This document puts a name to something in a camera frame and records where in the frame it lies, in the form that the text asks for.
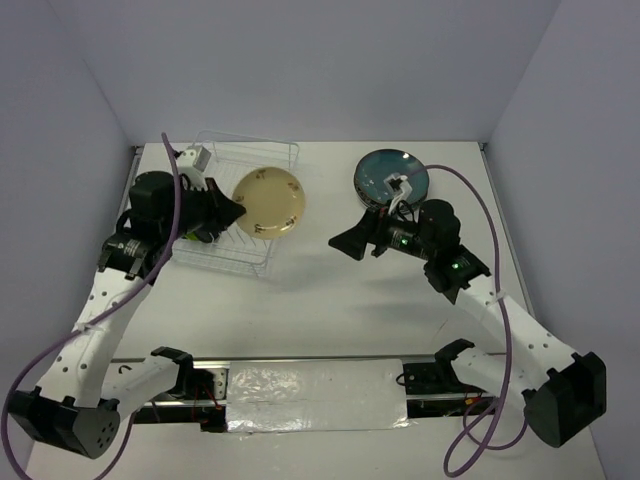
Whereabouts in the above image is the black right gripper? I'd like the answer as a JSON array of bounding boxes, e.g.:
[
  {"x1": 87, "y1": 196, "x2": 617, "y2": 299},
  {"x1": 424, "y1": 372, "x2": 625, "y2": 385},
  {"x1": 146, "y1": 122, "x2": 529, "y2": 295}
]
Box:
[{"x1": 328, "y1": 199, "x2": 434, "y2": 260}]

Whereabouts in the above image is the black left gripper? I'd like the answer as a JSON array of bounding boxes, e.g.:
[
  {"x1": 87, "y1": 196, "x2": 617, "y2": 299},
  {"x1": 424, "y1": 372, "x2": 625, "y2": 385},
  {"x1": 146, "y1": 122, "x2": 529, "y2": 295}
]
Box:
[{"x1": 162, "y1": 177, "x2": 246, "y2": 240}]

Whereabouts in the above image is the blue white floral plate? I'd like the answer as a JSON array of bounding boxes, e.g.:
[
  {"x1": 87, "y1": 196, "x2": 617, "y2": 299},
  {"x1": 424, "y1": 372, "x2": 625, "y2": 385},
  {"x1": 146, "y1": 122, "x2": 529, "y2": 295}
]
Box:
[{"x1": 356, "y1": 190, "x2": 392, "y2": 210}]

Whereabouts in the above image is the cream small plate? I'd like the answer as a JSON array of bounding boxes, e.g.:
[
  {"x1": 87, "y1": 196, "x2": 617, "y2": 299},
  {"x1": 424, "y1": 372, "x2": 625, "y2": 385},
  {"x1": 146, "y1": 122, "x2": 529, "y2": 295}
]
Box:
[{"x1": 232, "y1": 167, "x2": 306, "y2": 240}]

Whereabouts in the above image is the dark green plate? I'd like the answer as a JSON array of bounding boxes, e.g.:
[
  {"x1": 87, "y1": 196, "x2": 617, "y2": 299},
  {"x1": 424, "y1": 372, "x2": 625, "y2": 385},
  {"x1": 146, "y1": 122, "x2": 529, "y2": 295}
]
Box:
[{"x1": 353, "y1": 149, "x2": 430, "y2": 208}]

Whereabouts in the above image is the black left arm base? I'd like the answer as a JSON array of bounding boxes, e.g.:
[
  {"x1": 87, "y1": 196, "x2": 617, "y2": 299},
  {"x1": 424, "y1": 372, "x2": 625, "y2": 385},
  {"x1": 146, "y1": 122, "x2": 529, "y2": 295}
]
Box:
[{"x1": 134, "y1": 359, "x2": 231, "y2": 433}]

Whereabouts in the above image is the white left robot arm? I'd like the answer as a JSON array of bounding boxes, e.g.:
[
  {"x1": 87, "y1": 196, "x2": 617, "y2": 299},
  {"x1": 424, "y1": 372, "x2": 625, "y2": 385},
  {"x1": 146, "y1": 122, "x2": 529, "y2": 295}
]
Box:
[{"x1": 8, "y1": 171, "x2": 246, "y2": 459}]

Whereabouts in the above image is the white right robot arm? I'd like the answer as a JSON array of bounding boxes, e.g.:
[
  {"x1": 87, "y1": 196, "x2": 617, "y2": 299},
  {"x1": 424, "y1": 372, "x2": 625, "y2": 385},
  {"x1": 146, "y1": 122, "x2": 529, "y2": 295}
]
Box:
[{"x1": 328, "y1": 200, "x2": 607, "y2": 448}]

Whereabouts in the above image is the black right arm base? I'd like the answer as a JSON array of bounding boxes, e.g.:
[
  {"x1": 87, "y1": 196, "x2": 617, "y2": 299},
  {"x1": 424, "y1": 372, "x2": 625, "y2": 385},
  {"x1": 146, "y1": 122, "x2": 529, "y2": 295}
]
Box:
[{"x1": 396, "y1": 361, "x2": 494, "y2": 419}]

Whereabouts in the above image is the silver foil sheet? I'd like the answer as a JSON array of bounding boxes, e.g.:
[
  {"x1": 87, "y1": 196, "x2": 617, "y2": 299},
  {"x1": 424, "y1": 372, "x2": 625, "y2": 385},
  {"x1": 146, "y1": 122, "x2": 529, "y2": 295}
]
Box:
[{"x1": 226, "y1": 359, "x2": 409, "y2": 433}]

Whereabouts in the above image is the clear wire dish rack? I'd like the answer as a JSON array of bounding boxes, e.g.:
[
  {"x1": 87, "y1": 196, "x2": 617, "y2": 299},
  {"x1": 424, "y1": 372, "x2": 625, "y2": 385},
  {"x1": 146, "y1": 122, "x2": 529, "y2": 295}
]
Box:
[{"x1": 169, "y1": 130, "x2": 301, "y2": 280}]

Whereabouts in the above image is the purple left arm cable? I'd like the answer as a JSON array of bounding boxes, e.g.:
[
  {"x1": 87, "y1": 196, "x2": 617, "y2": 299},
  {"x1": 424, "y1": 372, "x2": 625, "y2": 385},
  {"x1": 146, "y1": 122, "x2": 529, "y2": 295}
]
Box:
[{"x1": 2, "y1": 132, "x2": 184, "y2": 480}]

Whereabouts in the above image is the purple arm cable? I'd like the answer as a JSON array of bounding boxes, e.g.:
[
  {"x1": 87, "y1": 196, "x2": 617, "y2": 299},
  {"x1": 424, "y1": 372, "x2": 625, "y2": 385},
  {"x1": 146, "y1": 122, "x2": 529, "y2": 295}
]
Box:
[
  {"x1": 2, "y1": 132, "x2": 184, "y2": 480},
  {"x1": 407, "y1": 164, "x2": 527, "y2": 475}
]

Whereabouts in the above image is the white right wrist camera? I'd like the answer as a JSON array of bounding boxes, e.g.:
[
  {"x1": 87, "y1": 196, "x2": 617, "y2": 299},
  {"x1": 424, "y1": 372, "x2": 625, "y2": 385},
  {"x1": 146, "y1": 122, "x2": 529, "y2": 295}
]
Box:
[{"x1": 384, "y1": 173, "x2": 413, "y2": 215}]

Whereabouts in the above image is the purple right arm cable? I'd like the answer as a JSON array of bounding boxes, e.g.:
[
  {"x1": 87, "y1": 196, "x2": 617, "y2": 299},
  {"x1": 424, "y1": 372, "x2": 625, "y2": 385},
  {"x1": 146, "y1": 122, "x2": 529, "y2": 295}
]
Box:
[{"x1": 407, "y1": 164, "x2": 527, "y2": 475}]

